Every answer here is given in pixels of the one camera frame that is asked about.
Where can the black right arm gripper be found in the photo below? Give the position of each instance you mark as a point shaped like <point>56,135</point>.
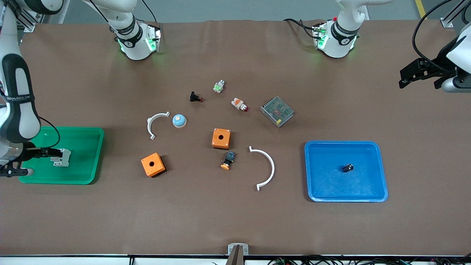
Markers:
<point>30,154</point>

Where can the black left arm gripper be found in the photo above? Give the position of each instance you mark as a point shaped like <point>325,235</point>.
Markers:
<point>440,67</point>

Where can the grey white circuit breaker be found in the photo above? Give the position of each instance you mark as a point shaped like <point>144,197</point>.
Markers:
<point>64,158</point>

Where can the dark brown cylindrical capacitor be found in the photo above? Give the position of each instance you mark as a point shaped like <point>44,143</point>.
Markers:
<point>347,168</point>

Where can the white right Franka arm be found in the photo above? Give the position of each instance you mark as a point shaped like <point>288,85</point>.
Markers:
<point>18,92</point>

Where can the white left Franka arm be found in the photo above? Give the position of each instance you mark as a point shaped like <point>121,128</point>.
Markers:
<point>342,40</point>

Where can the green plastic tray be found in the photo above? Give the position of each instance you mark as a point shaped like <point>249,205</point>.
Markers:
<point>81,154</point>

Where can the orange single-hole button box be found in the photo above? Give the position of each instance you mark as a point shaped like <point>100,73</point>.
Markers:
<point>220,141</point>
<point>152,165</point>

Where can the blue white dome button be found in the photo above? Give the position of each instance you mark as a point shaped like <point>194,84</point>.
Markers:
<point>179,121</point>

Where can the blue plastic tray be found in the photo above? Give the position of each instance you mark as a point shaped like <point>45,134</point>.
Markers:
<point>331,184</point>

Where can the brown table cover mat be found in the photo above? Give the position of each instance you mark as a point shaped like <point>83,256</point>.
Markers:
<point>184,213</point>

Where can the black pushbutton red tip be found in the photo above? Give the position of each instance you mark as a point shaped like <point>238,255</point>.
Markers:
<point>194,96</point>

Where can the perforated metal power supply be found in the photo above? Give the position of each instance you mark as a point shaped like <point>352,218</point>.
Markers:
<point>277,111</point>

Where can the orange cap pushbutton blue block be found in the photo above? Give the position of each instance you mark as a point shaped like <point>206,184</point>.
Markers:
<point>229,159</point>

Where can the silver pushbutton green base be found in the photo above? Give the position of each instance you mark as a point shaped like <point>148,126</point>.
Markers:
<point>219,87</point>

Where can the red pushbutton white orange base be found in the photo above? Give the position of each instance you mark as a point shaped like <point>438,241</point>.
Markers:
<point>238,103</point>

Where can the aluminium frame profile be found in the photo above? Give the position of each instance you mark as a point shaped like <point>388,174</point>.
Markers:
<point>450,18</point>
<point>27,20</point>

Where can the grey metal edge bracket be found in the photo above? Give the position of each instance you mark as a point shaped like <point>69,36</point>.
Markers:
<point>238,248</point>

